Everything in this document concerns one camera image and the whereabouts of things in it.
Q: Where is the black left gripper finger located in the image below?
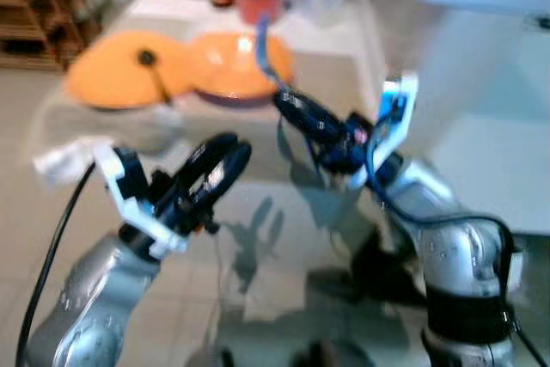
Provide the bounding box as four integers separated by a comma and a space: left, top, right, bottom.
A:
176, 132, 240, 189
193, 144, 254, 215

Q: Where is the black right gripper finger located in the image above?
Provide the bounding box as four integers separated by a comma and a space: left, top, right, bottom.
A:
272, 96, 332, 143
279, 89, 341, 132

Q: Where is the white tablecloth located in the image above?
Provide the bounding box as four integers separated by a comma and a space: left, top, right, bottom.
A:
26, 0, 392, 189

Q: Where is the orange bowl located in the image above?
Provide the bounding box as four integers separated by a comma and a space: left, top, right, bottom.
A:
186, 31, 295, 108

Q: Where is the black spoon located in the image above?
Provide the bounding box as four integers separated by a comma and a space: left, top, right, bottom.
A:
137, 48, 173, 105

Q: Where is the orange plate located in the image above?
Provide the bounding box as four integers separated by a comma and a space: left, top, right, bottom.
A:
64, 28, 197, 112

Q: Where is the white cabinet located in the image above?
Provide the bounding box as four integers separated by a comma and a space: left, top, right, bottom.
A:
416, 0, 550, 237

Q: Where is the wooden shelf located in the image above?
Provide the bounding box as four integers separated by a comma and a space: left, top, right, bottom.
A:
0, 0, 108, 72

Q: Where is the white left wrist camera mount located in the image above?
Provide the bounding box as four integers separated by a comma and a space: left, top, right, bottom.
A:
92, 141, 188, 258

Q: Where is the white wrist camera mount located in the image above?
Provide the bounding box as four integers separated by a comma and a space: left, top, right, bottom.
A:
347, 71, 420, 193
92, 141, 188, 258

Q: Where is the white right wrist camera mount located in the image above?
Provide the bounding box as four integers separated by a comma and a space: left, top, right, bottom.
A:
347, 71, 420, 193

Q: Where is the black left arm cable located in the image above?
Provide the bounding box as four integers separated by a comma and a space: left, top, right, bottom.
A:
15, 161, 97, 367

